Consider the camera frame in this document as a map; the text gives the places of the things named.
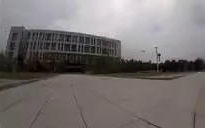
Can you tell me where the grey concrete slab pavement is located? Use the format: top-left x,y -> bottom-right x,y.
0,71 -> 205,128

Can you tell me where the kerbed grass island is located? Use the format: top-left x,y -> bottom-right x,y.
95,71 -> 185,81

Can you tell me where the large grey office building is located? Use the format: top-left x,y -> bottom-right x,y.
5,25 -> 122,73

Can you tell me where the low dark hedge row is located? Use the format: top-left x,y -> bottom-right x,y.
0,51 -> 122,75

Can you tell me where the pale lamp pole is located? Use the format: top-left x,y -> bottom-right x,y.
139,46 -> 162,73

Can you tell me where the row of dark trees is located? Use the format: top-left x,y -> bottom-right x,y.
119,52 -> 205,73

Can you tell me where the grass strip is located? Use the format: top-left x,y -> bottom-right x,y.
0,71 -> 59,88

